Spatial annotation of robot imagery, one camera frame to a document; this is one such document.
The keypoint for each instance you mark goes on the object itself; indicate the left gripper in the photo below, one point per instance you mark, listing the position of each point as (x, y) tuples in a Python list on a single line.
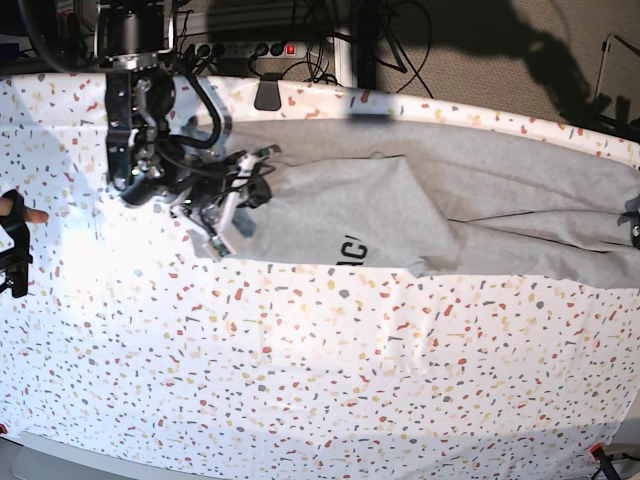
[(631, 219)]

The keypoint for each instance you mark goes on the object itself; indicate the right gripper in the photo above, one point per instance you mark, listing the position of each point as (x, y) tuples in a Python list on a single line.
[(211, 196)]

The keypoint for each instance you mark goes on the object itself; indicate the grey T-shirt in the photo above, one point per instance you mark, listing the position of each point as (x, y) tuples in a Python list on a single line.
[(436, 199)]

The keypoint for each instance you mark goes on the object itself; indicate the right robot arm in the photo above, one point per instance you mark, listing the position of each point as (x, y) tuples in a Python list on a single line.
[(136, 44)]

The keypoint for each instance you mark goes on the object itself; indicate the person hand left edge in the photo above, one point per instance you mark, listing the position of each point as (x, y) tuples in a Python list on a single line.
[(29, 215)]

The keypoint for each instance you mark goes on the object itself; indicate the black table clamp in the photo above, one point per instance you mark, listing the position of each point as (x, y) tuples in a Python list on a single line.
[(268, 94)]

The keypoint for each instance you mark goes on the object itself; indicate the white power strip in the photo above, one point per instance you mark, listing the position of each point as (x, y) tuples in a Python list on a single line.
[(237, 50)]

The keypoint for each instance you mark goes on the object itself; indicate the terrazzo pattern table cloth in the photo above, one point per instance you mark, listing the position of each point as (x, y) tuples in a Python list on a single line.
[(132, 344)]

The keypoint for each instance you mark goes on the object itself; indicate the red black spring clamp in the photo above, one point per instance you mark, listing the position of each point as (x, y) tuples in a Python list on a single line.
[(613, 459)]

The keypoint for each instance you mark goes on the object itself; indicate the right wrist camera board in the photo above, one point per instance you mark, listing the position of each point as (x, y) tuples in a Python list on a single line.
[(222, 245)]

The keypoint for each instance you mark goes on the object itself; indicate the grey metal stand frame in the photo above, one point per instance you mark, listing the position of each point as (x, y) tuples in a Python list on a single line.
[(630, 43)]

